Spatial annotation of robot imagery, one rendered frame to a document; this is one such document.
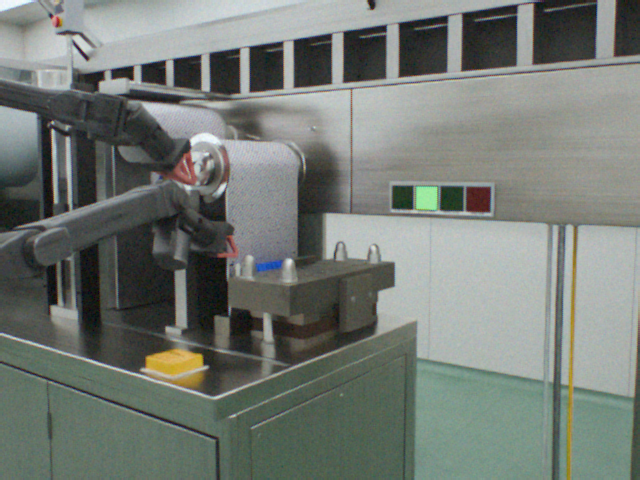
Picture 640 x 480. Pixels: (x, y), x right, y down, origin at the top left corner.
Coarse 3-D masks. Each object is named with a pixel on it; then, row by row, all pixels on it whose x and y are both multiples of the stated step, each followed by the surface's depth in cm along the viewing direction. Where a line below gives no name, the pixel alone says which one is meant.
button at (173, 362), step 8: (168, 352) 112; (176, 352) 112; (184, 352) 112; (152, 360) 108; (160, 360) 107; (168, 360) 107; (176, 360) 107; (184, 360) 108; (192, 360) 109; (200, 360) 110; (152, 368) 109; (160, 368) 107; (168, 368) 106; (176, 368) 106; (184, 368) 108; (192, 368) 109
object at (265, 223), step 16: (256, 192) 139; (272, 192) 144; (288, 192) 148; (240, 208) 136; (256, 208) 140; (272, 208) 144; (288, 208) 149; (240, 224) 136; (256, 224) 140; (272, 224) 144; (288, 224) 149; (240, 240) 136; (256, 240) 140; (272, 240) 145; (288, 240) 149; (240, 256) 136; (256, 256) 141; (272, 256) 145; (288, 256) 150
